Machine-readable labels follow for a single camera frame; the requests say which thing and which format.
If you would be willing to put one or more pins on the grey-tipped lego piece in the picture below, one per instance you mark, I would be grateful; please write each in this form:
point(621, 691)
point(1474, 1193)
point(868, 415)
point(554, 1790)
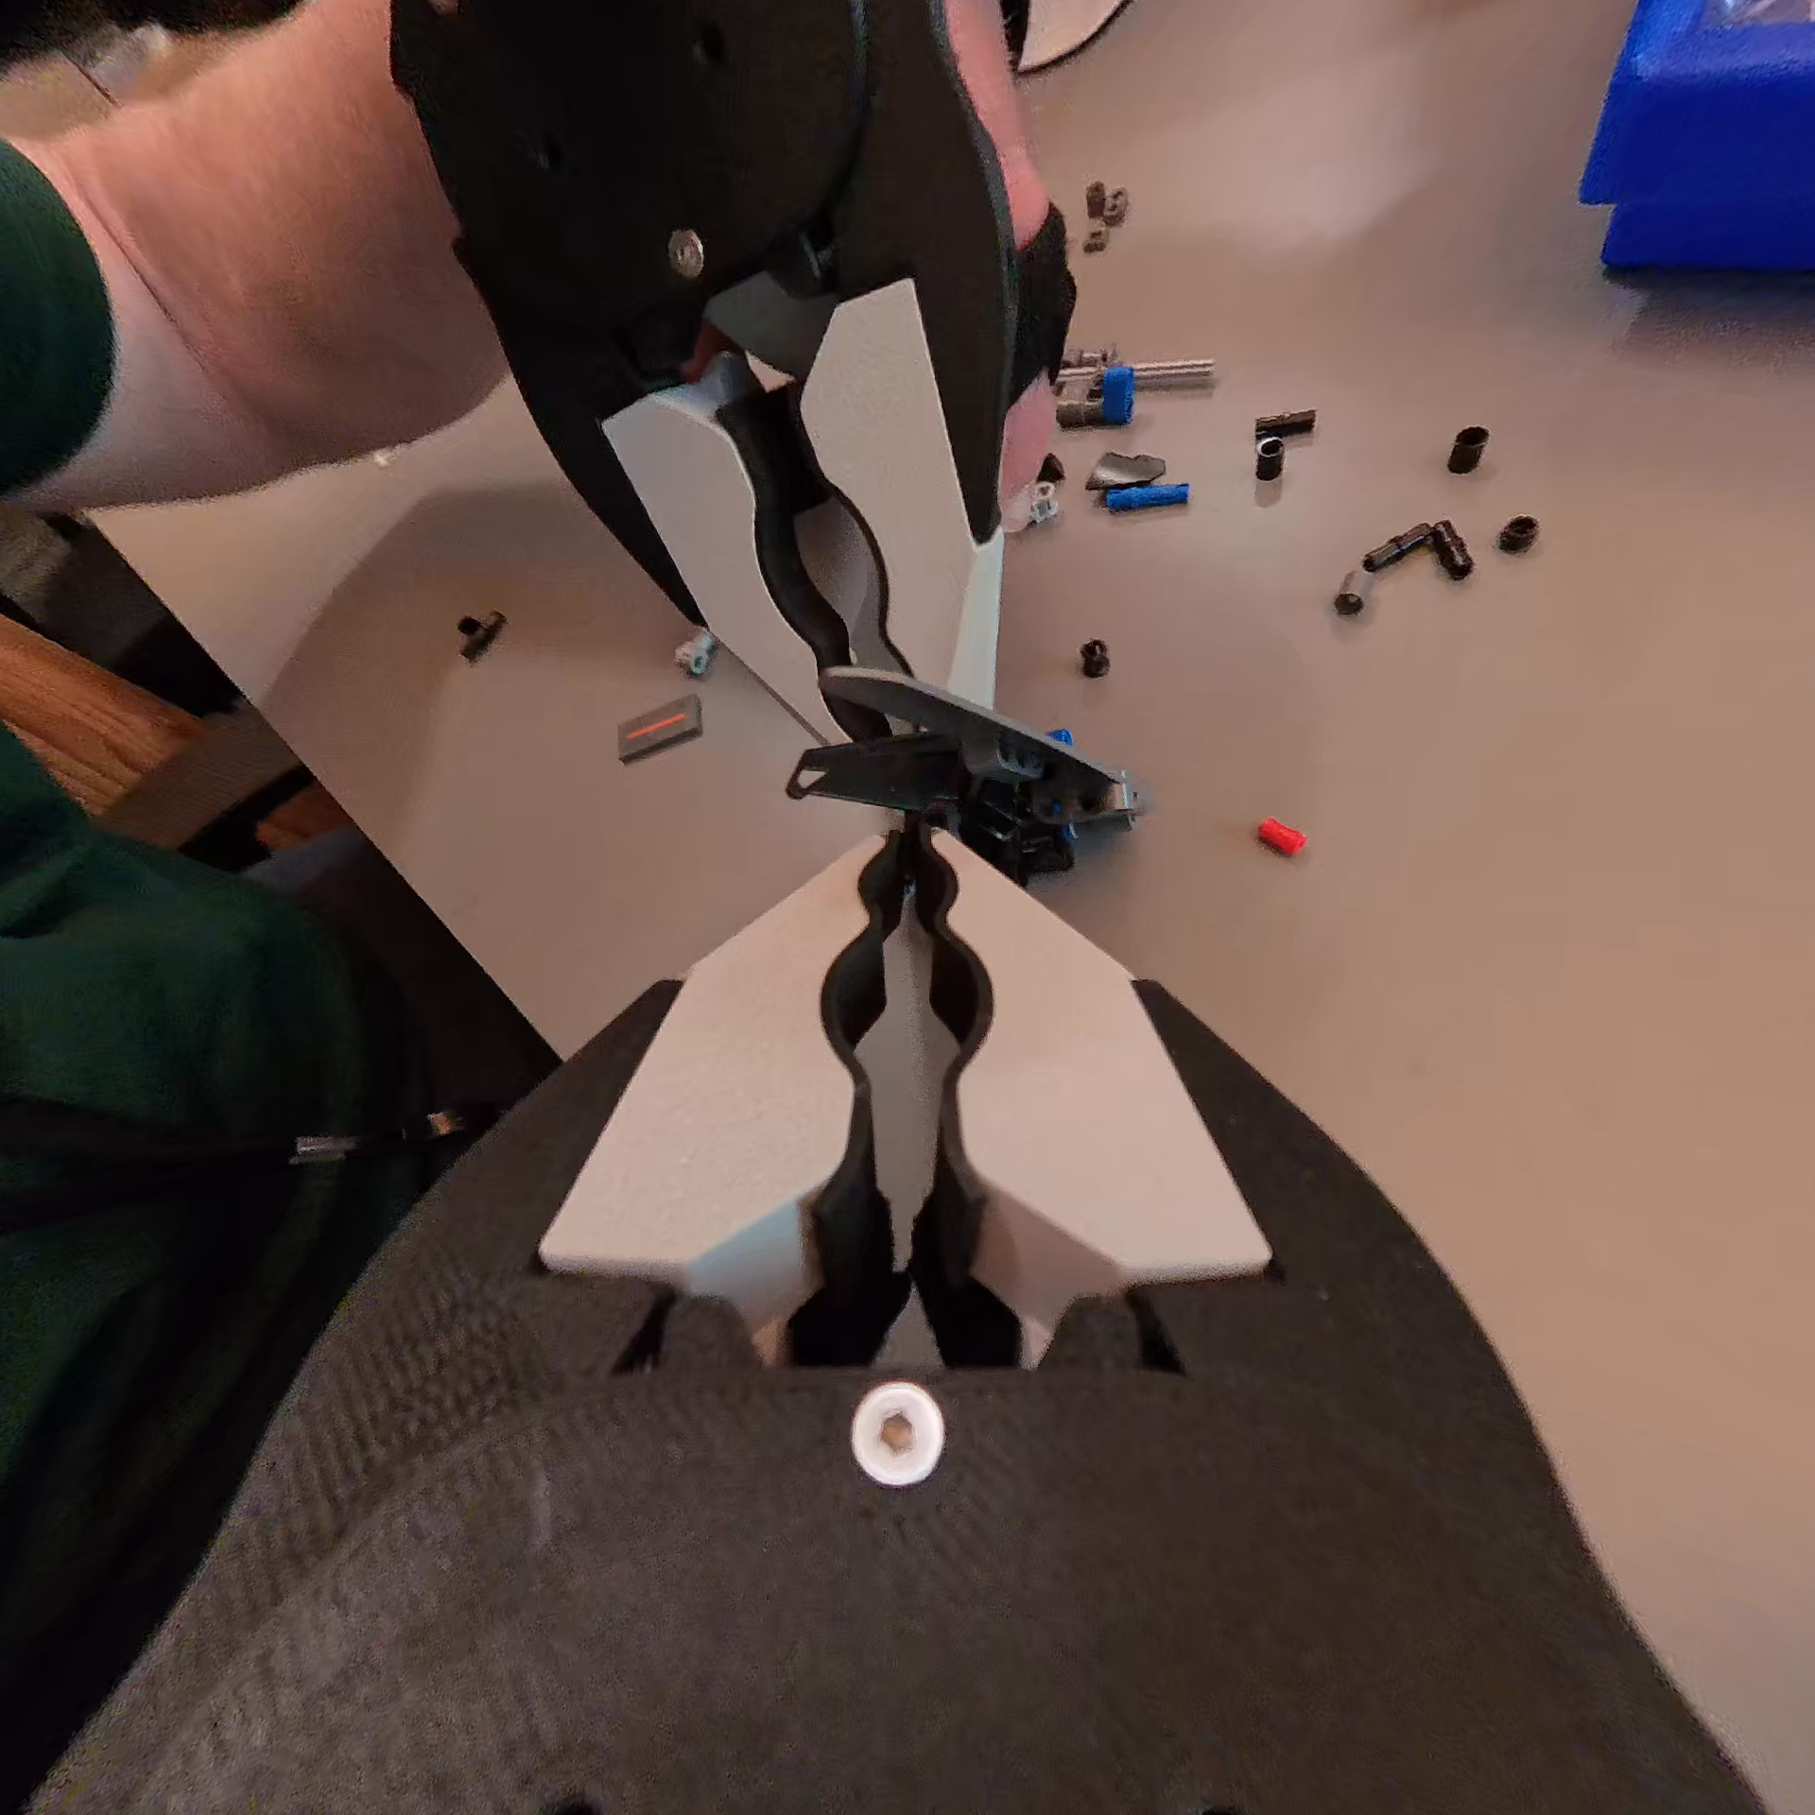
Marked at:
point(1350, 594)

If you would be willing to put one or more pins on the dark grey curved lego panel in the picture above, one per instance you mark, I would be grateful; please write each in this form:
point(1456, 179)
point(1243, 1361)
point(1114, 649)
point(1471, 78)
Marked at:
point(1129, 470)

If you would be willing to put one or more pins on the black T-shaped lego piece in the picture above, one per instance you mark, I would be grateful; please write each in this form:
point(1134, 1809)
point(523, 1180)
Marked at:
point(480, 635)

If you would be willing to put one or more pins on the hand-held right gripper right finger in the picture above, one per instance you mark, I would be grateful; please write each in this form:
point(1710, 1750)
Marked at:
point(1107, 1133)

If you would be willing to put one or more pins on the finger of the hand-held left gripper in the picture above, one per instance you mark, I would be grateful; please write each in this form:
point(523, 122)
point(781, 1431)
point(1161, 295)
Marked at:
point(680, 481)
point(893, 410)

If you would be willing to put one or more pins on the small red lego piece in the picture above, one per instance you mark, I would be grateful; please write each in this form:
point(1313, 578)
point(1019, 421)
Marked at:
point(1282, 836)

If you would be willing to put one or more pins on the grey and blue lego assembly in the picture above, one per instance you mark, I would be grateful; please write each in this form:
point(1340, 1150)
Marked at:
point(1116, 395)

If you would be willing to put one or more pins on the dark grey orange-striped lego tile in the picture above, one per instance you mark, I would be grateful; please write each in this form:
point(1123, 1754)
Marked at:
point(662, 727)

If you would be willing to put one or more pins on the dark grey lego spaceship model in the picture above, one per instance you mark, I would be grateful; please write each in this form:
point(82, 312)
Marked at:
point(921, 712)

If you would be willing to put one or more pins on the wooden cabinet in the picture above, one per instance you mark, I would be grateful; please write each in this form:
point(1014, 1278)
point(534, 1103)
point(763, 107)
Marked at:
point(71, 725)

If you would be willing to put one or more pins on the person's left forearm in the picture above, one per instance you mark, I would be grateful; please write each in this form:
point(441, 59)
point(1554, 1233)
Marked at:
point(285, 286)

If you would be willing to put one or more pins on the long black lego piece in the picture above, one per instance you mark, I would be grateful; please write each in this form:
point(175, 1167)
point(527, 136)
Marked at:
point(1284, 421)

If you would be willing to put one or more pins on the black lego pin connector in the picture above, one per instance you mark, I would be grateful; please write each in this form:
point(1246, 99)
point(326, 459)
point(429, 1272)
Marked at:
point(1449, 551)

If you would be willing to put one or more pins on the light grey and blue connector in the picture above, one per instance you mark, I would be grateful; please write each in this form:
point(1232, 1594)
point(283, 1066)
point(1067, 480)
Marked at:
point(693, 651)

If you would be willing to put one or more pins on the person's green sweater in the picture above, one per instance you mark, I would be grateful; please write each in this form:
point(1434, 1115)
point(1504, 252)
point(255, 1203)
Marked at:
point(143, 964)

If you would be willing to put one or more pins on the white curved object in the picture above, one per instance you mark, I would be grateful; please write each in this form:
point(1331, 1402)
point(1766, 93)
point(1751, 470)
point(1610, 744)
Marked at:
point(1080, 43)

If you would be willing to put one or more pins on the person's left hand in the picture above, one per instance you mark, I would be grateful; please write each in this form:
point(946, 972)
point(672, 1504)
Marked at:
point(1028, 455)

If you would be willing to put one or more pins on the blue plastic container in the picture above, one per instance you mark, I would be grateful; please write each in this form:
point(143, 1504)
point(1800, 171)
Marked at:
point(1700, 142)

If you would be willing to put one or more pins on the blue lego axle pin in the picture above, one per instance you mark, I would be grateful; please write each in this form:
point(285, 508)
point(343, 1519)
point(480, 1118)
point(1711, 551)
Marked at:
point(1148, 499)

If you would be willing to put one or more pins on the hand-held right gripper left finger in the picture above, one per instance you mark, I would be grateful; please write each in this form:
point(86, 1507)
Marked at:
point(693, 1133)

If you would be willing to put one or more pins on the black lego pin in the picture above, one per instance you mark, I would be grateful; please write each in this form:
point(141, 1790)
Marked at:
point(1399, 546)

